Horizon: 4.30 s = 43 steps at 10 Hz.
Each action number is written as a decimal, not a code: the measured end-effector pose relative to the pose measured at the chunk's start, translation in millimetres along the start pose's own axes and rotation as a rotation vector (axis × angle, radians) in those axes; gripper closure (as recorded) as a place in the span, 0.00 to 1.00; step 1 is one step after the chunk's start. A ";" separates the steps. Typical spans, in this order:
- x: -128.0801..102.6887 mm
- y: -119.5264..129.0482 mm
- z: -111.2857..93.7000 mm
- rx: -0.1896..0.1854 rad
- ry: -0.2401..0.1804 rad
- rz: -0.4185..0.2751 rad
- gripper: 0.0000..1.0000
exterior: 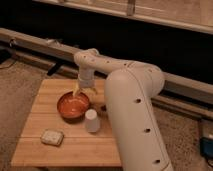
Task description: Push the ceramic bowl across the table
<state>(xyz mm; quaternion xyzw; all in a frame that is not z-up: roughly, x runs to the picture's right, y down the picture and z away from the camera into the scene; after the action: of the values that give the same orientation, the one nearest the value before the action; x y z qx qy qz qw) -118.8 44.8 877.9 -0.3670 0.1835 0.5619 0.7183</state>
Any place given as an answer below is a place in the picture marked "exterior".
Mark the orange ceramic bowl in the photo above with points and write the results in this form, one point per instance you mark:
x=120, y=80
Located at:
x=73, y=107

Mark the grey metal floor rail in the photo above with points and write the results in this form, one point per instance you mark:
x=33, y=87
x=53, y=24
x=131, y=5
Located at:
x=186, y=85

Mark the white paper cup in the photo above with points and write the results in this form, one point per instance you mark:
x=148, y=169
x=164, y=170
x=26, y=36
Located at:
x=92, y=122

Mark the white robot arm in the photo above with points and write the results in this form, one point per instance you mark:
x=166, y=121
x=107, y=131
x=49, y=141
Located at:
x=129, y=87

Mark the white green sponge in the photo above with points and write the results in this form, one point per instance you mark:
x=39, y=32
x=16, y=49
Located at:
x=52, y=137

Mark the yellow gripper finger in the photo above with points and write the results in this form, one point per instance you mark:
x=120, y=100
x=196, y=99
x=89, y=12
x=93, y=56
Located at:
x=93, y=89
x=76, y=90

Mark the blue box on floor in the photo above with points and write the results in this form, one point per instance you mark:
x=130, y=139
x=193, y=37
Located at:
x=206, y=147

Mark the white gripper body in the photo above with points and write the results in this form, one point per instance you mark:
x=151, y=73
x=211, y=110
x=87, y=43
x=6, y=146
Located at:
x=86, y=78

